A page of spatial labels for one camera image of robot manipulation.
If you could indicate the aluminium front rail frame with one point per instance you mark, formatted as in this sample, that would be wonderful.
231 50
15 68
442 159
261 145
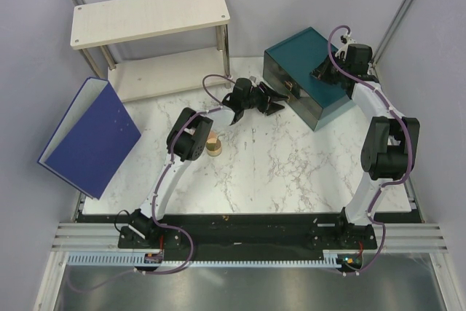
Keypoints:
421 238

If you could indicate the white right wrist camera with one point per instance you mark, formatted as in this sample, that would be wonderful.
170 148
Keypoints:
346 41

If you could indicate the pink makeup sponge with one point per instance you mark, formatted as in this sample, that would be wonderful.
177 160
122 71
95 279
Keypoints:
212 137

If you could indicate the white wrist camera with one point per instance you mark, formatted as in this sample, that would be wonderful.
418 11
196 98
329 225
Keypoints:
346 41
253 79

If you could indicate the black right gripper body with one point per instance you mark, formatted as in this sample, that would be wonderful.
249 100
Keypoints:
330 71

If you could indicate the smoked clear drawer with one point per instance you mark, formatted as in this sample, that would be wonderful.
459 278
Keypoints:
306 108
282 82

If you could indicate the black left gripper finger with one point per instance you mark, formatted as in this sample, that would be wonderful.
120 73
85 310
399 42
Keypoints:
271 94
273 108

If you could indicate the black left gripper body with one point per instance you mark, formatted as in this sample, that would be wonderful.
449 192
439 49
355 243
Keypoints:
258 100

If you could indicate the light blue cable duct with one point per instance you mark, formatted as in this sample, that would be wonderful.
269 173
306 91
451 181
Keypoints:
128 259

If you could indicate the blue ring binder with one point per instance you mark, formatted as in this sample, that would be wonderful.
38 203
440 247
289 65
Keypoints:
92 140

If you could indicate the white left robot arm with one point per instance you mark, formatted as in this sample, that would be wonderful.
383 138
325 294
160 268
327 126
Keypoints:
185 143

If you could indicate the white two-tier shelf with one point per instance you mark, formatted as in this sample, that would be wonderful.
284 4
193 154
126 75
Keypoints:
103 23

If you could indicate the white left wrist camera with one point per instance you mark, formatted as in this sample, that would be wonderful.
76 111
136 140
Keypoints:
253 79

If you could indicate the gold cosmetic jar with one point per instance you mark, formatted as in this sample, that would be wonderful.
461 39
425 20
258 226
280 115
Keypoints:
213 147

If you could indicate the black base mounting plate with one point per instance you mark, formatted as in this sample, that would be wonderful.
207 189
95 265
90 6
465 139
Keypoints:
250 237

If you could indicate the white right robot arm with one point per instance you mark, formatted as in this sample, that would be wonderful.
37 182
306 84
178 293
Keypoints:
388 152

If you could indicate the teal drawer cabinet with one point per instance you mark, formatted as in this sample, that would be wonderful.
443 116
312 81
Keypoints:
298 55

